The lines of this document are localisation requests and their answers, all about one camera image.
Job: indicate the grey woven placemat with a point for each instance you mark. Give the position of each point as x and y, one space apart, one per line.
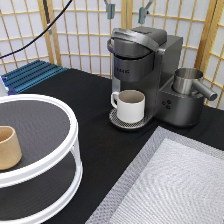
172 180

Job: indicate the white ceramic mug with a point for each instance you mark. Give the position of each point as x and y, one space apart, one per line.
129 105

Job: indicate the grey pod coffee machine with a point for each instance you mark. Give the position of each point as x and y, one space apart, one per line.
145 59

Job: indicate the tan ceramic cup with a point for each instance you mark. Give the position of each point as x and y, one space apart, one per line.
10 152

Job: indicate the wooden shoji screen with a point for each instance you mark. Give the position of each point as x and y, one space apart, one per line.
73 34

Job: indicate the steel milk frother jug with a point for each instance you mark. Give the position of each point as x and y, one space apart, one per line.
187 80

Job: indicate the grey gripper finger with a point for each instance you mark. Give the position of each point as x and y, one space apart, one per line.
110 9
143 12

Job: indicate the white two-tier round shelf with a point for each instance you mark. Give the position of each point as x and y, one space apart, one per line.
50 170

